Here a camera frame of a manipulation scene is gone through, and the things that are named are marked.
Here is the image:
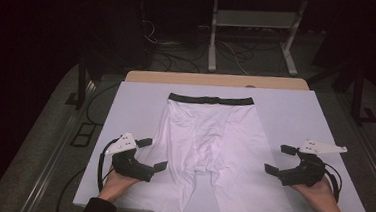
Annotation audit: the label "white board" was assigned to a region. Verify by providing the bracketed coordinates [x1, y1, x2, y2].
[71, 74, 376, 212]

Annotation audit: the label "person's right hand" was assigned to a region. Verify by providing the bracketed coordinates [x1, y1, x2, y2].
[289, 174, 350, 212]

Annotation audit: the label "person's left hand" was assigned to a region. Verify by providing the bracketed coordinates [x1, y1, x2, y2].
[97, 164, 143, 206]

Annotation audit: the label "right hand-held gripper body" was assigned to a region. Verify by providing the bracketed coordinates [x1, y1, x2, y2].
[276, 137, 349, 191]

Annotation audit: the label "bundle of black floor cables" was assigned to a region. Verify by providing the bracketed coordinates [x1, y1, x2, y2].
[137, 19, 266, 79]

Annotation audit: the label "wooden table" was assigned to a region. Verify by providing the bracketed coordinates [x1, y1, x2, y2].
[125, 66, 311, 95]

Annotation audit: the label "black floor cable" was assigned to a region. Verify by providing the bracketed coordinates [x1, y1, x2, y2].
[55, 78, 121, 212]

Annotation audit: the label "grey metal table frame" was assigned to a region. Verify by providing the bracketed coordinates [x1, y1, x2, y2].
[206, 0, 310, 79]

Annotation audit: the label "black floor socket frame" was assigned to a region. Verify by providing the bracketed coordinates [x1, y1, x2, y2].
[70, 121, 99, 150]

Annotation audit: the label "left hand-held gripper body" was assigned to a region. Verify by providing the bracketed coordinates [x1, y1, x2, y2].
[103, 130, 159, 184]

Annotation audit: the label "white shorts with black waistband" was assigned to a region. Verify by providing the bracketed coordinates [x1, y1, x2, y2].
[114, 88, 303, 212]

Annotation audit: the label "black metal stand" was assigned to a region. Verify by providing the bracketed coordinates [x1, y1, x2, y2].
[64, 54, 100, 113]
[349, 63, 376, 127]

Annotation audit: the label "white floor cable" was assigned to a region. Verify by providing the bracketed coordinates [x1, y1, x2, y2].
[216, 40, 253, 76]

